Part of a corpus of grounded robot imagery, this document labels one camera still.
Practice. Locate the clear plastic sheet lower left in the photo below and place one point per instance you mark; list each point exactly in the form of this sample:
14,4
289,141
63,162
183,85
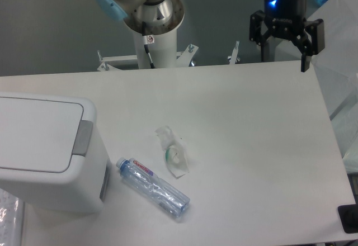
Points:
12,212

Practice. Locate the crushed clear plastic water bottle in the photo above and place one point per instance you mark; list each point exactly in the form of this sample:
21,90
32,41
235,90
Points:
154,188

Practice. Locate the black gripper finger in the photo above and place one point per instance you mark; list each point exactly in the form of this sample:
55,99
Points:
261,28
309,38

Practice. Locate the white trash can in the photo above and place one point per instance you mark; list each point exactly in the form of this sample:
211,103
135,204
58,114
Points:
81,187

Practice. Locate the metal clamp screw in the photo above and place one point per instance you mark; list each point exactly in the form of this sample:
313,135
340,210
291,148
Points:
233,58

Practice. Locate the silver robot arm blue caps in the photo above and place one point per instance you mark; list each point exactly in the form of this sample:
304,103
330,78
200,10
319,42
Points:
154,25

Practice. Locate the white trash can lid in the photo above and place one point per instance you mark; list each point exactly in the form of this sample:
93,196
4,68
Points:
38,135

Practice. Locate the crumpled clear plastic wrapper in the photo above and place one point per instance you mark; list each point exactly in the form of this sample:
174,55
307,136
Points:
175,153

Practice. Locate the grey lid push button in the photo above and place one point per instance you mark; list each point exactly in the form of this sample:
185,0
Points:
83,137

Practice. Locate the white mounting bracket right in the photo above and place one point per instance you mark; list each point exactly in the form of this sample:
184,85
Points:
186,58

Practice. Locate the white mounting bracket left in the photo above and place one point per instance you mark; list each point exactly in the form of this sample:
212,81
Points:
112,63

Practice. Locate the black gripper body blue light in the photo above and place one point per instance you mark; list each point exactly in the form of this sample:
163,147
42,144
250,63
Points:
284,18

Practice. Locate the black device at table edge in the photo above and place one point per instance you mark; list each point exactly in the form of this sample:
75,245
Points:
348,217

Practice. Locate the white mounting bracket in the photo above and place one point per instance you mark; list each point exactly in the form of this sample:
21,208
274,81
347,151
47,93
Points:
112,63
186,58

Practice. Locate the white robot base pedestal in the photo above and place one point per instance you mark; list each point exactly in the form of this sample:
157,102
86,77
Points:
155,51

